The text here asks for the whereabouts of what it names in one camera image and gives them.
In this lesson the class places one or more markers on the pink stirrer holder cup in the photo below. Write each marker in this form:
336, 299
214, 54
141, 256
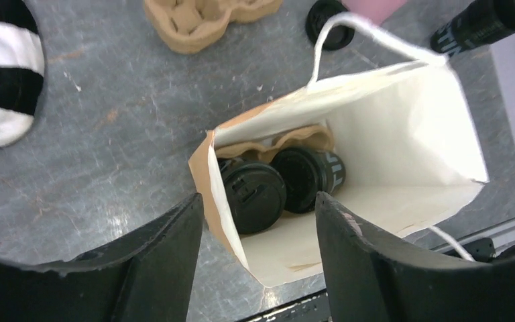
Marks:
375, 10

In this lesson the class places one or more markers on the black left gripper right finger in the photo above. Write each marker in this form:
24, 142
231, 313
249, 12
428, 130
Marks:
373, 275

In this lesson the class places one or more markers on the brown cardboard cup carrier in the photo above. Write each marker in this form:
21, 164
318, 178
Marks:
317, 137

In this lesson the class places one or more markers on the black paper coffee cup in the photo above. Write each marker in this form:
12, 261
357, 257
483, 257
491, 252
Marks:
253, 197

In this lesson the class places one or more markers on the black white striped cloth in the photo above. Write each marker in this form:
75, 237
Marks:
22, 70

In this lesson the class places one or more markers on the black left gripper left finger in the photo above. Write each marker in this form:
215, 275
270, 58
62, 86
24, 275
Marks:
144, 275

